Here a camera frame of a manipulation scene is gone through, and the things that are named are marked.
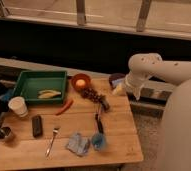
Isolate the silver metal fork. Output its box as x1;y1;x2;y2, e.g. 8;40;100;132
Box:
45;127;60;157

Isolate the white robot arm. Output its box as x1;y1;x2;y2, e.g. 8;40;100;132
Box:
113;53;191;171

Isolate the green plastic tray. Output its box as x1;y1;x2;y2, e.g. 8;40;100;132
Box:
13;71;67;105

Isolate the dark purple plate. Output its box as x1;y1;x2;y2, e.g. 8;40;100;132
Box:
109;73;125;89

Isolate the dark grape bunch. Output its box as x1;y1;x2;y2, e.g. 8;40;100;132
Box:
81;88;110;111

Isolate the orange fruit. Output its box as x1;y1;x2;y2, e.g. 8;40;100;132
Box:
75;79;86;88

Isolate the orange bowl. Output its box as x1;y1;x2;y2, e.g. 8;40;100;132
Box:
71;73;91;91

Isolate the red chili pepper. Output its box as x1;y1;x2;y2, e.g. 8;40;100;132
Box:
55;99;73;115

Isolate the blue dish brush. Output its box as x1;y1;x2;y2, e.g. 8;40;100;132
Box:
91;114;106;151

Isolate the crumpled blue cloth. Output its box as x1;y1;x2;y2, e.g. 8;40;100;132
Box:
66;132;90;156

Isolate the yellow banana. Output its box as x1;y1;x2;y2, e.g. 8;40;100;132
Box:
38;90;61;99

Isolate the black rectangular block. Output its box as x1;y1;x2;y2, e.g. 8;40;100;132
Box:
32;115;43;137

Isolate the white paper cup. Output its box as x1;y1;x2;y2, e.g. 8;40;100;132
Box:
8;96;28;117

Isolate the blue object at table edge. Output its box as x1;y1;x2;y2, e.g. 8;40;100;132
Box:
0;89;13;102

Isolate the small metal can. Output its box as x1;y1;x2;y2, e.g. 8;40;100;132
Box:
0;127;15;142

